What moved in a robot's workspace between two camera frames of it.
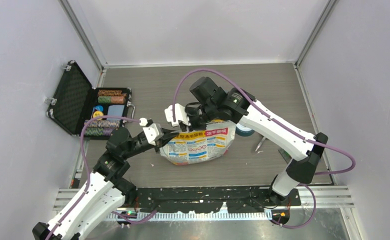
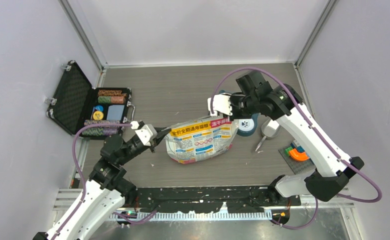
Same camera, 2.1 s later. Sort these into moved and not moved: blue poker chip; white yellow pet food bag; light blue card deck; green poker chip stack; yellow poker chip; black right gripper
Moved: black right gripper; white yellow pet food bag
Not moved: light blue card deck; blue poker chip; yellow poker chip; green poker chip stack
